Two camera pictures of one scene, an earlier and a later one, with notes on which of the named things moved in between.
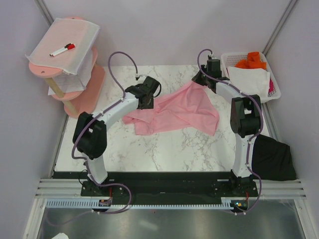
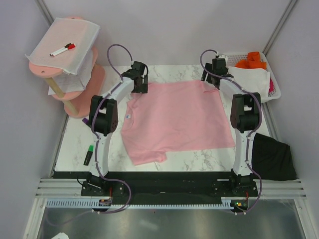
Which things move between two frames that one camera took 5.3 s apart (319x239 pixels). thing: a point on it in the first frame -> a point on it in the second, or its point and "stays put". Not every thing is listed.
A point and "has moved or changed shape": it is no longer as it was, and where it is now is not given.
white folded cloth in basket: (251, 81) stays put
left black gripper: (150, 106) -> (143, 88)
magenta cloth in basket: (271, 87) stays put
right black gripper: (197, 78) -> (204, 75)
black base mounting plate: (169, 184) stays put
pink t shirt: (186, 106) has moved or changed shape
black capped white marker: (65, 47) stays put
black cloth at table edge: (272, 160) stays put
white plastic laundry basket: (231, 59) stays put
